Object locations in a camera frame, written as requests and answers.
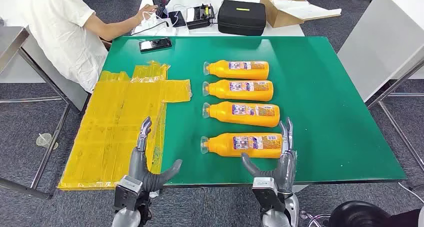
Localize person's right hand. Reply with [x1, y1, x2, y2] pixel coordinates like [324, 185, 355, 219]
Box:
[135, 4, 159, 25]

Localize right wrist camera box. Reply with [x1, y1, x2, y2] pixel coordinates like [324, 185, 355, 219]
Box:
[251, 176, 278, 214]

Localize clear plastic cup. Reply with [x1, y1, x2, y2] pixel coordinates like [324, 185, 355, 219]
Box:
[35, 132, 59, 151]

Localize black label printer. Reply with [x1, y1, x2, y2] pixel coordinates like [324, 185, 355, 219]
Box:
[185, 3, 216, 30]

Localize steel table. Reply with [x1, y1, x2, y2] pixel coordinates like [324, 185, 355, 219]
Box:
[0, 26, 73, 200]

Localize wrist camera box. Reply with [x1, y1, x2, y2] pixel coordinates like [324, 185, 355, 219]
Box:
[251, 176, 278, 214]
[113, 175, 144, 212]

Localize white floor cable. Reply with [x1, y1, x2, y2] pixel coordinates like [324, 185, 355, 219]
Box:
[397, 182, 424, 204]

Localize black cable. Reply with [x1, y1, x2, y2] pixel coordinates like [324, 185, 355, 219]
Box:
[130, 20, 170, 37]

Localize brown cardboard box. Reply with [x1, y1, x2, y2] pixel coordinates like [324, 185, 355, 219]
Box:
[259, 0, 342, 29]

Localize black chair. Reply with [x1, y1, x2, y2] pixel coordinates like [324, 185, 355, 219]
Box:
[327, 200, 424, 227]

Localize black smartphone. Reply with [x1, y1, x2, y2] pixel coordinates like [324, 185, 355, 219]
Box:
[139, 37, 173, 53]
[167, 10, 187, 28]

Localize white power strip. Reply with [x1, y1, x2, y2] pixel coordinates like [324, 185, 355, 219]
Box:
[131, 11, 178, 37]

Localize yellow plastic sheet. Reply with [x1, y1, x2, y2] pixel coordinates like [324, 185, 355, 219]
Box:
[57, 60, 193, 191]

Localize person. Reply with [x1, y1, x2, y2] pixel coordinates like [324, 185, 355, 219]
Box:
[16, 0, 159, 94]

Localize white paper sheet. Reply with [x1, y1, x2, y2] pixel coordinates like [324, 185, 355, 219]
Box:
[271, 0, 343, 21]

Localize chrome chair ring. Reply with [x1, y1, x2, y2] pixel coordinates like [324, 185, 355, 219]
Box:
[299, 210, 332, 227]

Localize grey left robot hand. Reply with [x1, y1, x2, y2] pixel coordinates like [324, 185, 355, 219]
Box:
[128, 116, 184, 193]

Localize orange detergent bottle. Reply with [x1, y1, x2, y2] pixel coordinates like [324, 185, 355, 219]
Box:
[202, 101, 281, 128]
[202, 59, 270, 81]
[202, 79, 275, 103]
[200, 132, 283, 159]

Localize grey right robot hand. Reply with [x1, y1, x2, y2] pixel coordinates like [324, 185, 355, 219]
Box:
[240, 116, 298, 194]

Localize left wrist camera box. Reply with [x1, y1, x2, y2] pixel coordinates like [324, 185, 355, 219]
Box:
[113, 175, 144, 212]

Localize black zip case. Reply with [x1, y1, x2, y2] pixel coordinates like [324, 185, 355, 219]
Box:
[217, 0, 268, 37]

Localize steel table leg frame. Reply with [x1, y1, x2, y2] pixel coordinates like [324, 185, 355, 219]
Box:
[365, 58, 424, 173]

